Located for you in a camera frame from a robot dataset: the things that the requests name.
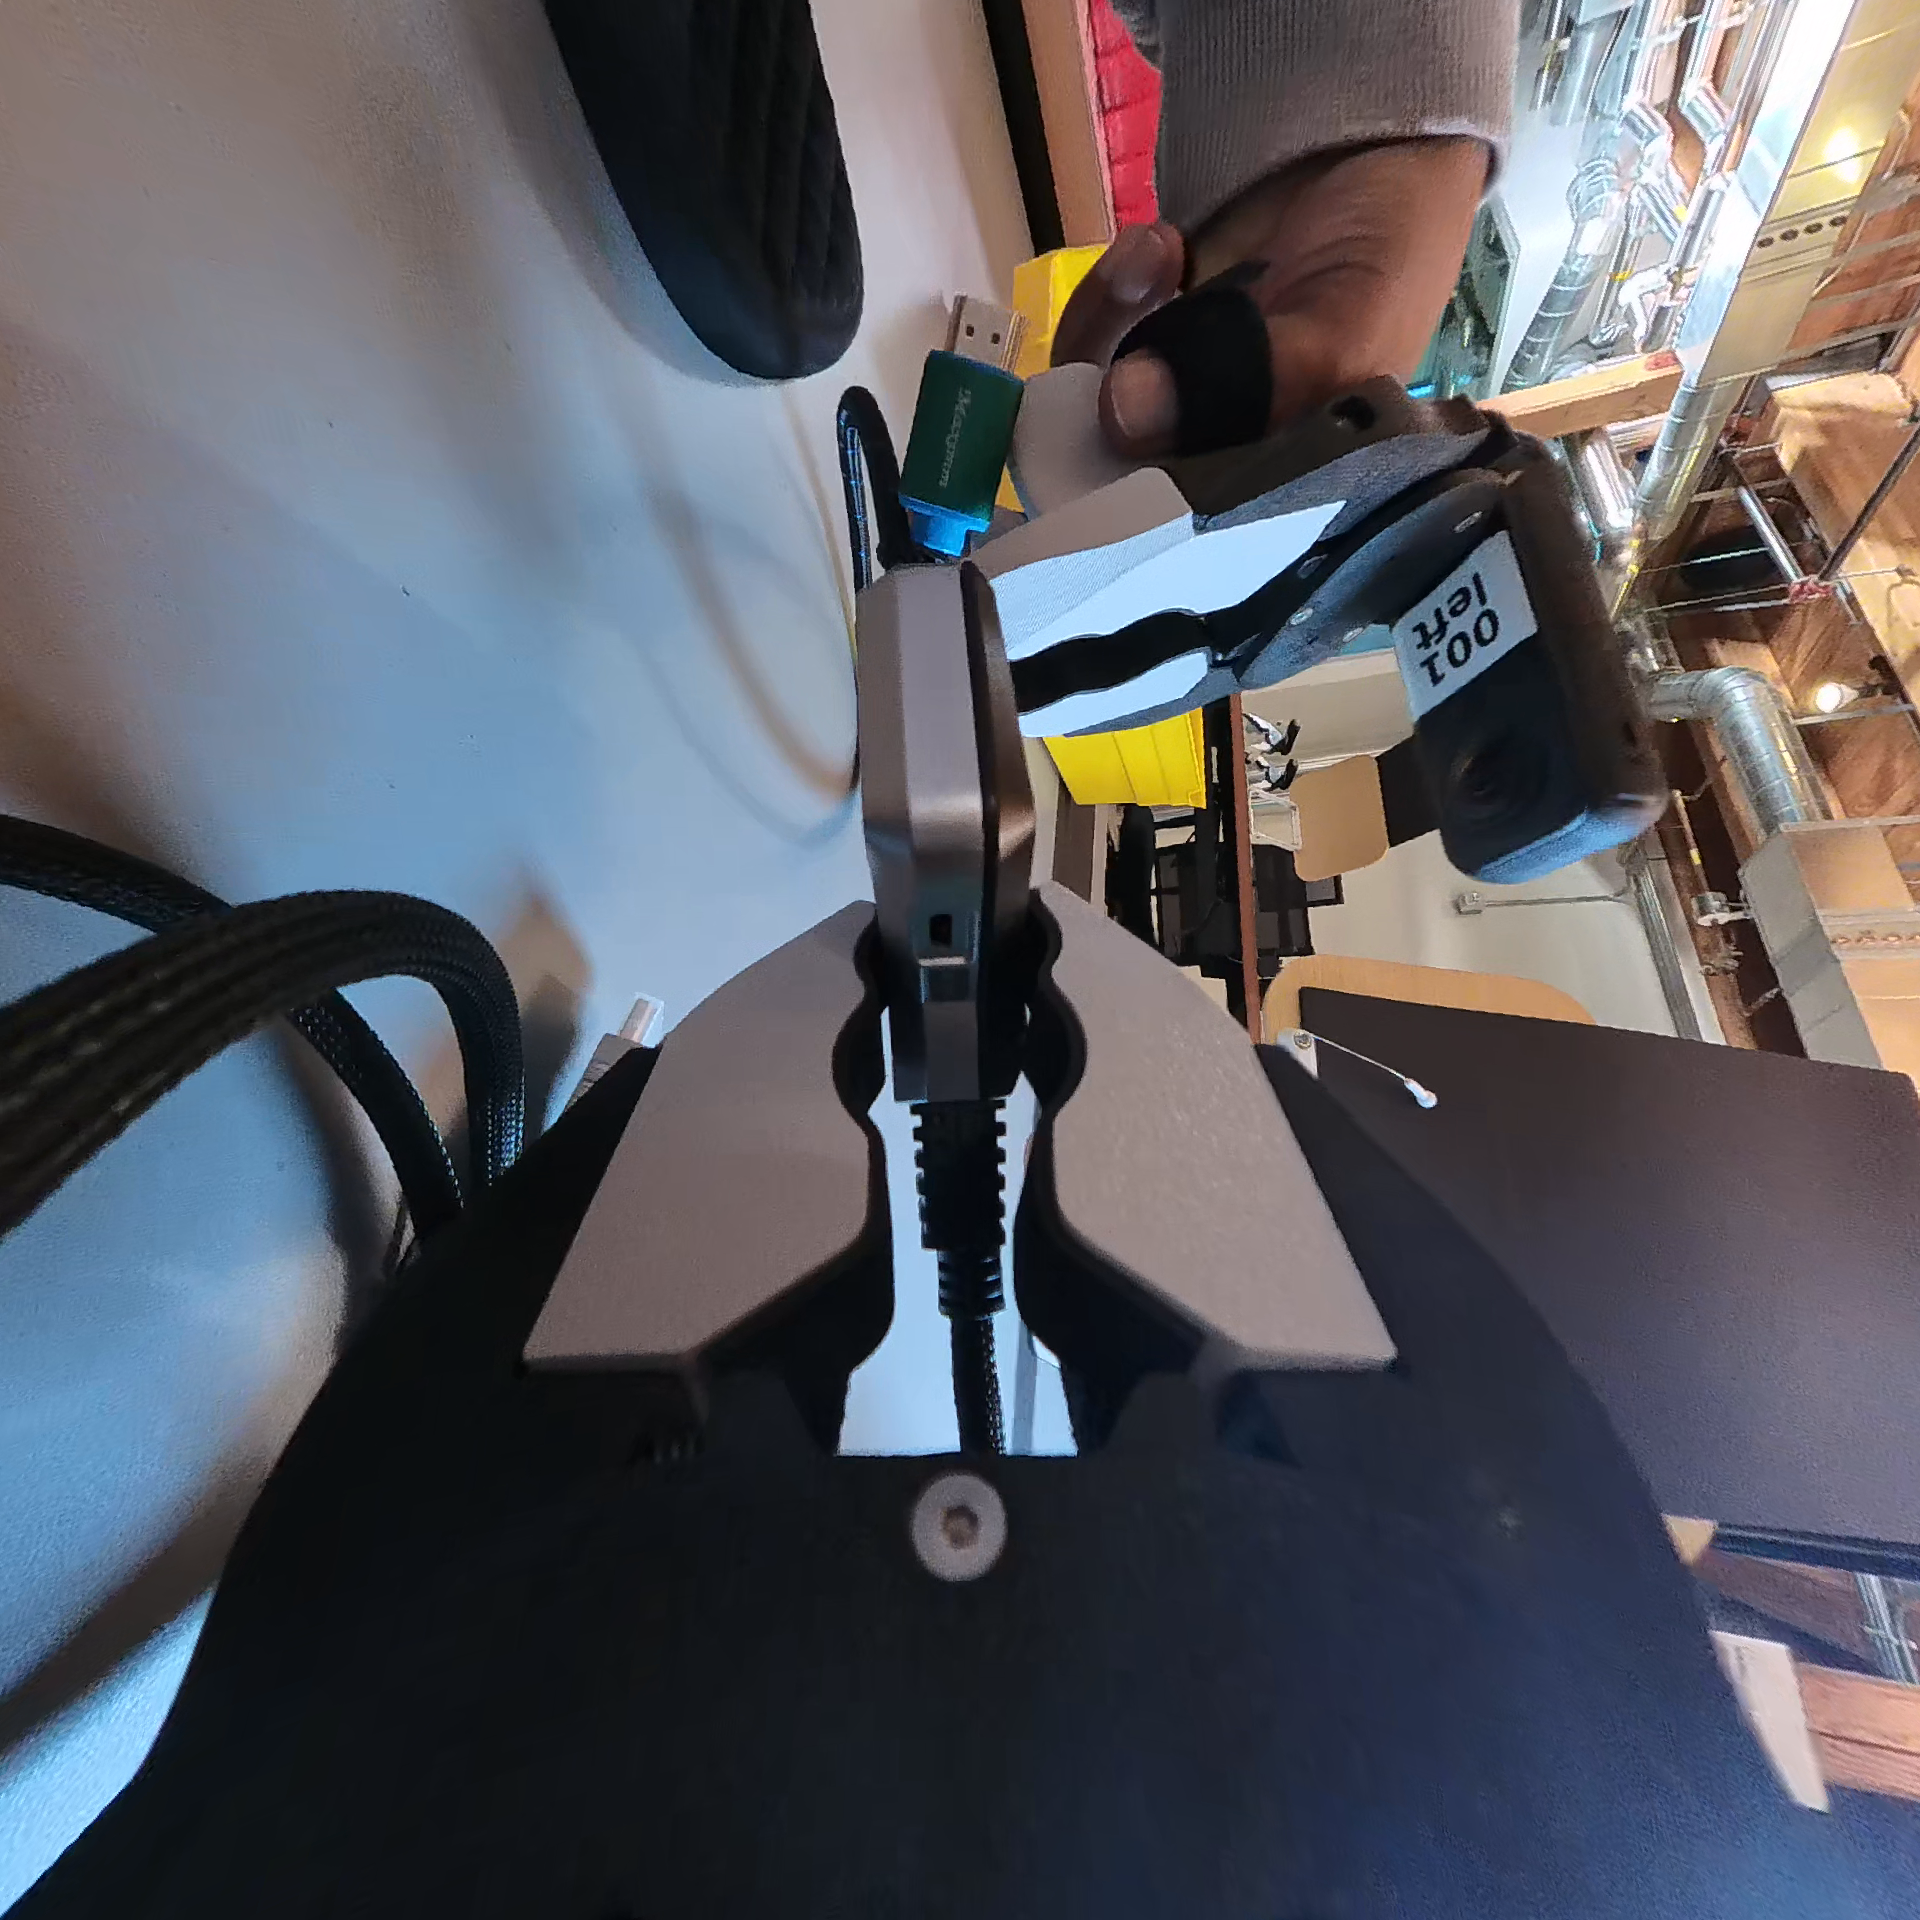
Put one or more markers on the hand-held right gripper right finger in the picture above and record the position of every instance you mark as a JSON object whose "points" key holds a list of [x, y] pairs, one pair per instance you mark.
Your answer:
{"points": [[1200, 1184]]}

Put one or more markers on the yellow plastic bin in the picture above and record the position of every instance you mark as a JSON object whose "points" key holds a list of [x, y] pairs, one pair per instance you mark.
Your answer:
{"points": [[1132, 765]]}

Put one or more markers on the wooden post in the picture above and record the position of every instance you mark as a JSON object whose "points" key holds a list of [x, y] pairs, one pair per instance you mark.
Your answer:
{"points": [[1868, 1725]]}

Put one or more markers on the black board with wooden rim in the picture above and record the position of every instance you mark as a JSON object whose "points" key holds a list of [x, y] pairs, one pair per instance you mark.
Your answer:
{"points": [[1651, 1277]]}

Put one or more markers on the person's left hand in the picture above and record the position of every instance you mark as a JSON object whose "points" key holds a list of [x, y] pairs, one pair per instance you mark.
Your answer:
{"points": [[1348, 271]]}

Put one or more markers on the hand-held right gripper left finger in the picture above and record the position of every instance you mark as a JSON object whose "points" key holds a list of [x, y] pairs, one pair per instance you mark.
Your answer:
{"points": [[705, 1184]]}

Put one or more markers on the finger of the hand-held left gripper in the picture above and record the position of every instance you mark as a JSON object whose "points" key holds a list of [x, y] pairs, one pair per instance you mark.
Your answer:
{"points": [[1109, 562], [1118, 698]]}

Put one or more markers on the black mesh cushion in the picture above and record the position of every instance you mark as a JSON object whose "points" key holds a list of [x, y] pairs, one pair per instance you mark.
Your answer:
{"points": [[705, 182]]}

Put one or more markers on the small black wooden panel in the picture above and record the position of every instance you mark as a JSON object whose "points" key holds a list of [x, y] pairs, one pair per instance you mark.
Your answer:
{"points": [[1336, 820]]}

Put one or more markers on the white notice paper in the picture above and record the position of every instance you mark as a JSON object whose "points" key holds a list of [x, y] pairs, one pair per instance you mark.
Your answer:
{"points": [[1770, 1717]]}

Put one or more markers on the silver air duct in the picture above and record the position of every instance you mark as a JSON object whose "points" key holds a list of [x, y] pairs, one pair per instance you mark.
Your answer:
{"points": [[1740, 735]]}

